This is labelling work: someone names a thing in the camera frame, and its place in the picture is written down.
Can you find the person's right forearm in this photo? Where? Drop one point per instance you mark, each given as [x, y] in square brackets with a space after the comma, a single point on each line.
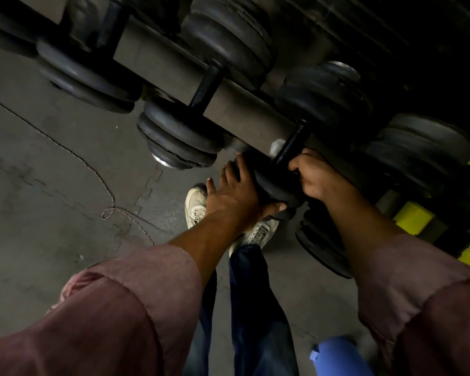
[423, 293]

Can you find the person's blue jeans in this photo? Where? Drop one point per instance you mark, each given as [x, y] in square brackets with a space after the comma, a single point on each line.
[258, 321]

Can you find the person's right hand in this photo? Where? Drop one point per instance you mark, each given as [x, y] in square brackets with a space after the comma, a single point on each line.
[317, 178]

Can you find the person's left forearm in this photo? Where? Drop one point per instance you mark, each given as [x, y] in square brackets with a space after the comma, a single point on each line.
[102, 317]

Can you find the ribbed black plate dumbbell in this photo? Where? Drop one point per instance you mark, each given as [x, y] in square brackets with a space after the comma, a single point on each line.
[180, 133]
[8, 33]
[325, 99]
[86, 76]

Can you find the light blue plastic object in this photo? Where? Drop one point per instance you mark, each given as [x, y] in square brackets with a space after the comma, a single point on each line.
[337, 356]

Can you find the person's left hand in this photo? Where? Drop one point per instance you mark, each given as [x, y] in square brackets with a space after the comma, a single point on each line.
[237, 201]

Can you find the white cleaning cloth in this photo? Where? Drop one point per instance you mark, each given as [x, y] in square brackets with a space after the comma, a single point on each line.
[276, 146]

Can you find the black yellow dumbbell rack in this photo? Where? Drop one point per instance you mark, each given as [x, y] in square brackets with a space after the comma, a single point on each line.
[164, 66]

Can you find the row of ribbed plate dumbbells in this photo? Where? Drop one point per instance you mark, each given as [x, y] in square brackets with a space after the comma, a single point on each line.
[423, 152]

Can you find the person's white shoe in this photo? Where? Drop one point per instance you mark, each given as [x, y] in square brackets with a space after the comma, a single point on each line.
[260, 232]
[196, 205]

